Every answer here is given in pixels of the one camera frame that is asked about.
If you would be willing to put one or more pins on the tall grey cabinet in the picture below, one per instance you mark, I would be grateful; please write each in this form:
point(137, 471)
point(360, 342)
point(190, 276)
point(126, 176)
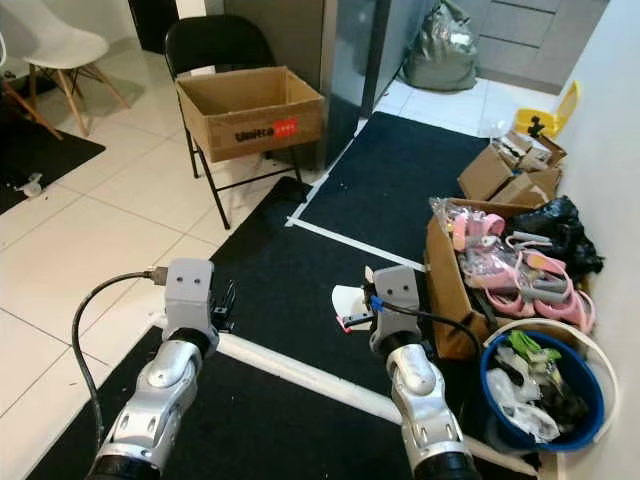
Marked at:
point(300, 35)

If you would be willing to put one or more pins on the pink items in clear bag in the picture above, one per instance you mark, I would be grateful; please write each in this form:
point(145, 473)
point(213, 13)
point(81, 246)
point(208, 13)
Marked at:
point(468, 228)

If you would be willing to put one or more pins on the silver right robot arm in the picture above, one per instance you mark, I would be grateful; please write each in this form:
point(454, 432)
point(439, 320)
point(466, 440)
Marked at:
point(420, 400)

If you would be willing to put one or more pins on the small white floor litter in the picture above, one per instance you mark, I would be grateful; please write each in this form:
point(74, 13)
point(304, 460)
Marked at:
point(30, 185)

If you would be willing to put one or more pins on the pink grey slippers bundle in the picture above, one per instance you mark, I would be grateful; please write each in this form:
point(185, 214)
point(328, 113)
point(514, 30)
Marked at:
point(545, 290)

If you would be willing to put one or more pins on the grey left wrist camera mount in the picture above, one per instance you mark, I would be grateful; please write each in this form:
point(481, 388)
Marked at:
point(190, 295)

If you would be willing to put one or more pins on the grey drawer unit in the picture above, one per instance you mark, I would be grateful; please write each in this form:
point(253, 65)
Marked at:
point(540, 40)

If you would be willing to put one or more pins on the black plastic bag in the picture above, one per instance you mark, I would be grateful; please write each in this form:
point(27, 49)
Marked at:
point(560, 230)

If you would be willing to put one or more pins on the small open cardboard box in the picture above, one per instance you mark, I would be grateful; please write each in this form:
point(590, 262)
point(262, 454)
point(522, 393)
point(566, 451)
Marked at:
point(485, 178)

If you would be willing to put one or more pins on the black mat with white tape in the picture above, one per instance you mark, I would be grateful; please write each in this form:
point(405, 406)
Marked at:
point(280, 290)

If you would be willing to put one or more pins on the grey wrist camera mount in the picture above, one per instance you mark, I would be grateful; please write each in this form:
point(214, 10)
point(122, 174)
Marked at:
point(397, 295)
point(190, 295)

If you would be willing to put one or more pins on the cardboard box with red print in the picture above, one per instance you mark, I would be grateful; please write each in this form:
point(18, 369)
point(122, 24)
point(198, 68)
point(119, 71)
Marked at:
point(250, 125)

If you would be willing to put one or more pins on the grey green garbage bag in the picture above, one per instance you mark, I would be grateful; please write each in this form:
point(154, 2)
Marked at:
point(440, 50)

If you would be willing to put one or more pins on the large open cardboard box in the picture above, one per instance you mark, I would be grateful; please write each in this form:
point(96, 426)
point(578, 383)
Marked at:
point(445, 265)

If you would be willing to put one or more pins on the white plastic trash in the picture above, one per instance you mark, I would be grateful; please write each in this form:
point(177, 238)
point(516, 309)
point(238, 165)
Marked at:
point(515, 400)

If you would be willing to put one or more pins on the small dark rug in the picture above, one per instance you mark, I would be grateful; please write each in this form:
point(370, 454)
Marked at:
point(50, 150)

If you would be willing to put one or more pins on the blue white round rubbish bin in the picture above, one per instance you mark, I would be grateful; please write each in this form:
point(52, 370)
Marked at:
point(590, 400)

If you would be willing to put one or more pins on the black folding chair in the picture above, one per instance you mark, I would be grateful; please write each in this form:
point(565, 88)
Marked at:
point(215, 45)

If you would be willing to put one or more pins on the green trash piece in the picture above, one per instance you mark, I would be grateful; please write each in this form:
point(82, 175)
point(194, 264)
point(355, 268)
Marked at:
point(525, 346)

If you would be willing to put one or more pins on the white chair wooden legs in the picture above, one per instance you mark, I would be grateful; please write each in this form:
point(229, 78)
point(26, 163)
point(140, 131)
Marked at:
point(60, 40)

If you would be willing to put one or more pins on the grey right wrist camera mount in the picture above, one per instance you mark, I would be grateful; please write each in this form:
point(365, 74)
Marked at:
point(397, 295)

